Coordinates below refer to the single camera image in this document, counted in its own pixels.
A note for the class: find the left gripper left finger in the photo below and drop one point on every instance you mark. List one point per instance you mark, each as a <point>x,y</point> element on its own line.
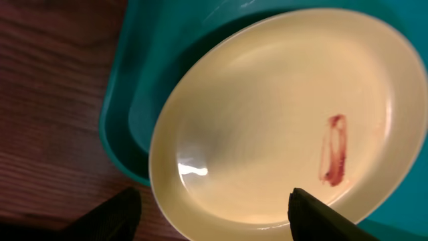
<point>115,220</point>

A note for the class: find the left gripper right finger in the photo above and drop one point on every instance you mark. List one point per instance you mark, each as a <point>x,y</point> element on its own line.
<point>312,220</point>

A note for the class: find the yellow plate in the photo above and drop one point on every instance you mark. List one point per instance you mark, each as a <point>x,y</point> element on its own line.
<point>329,100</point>

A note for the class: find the teal plastic tray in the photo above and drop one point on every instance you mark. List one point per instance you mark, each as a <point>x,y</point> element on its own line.
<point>161,41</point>

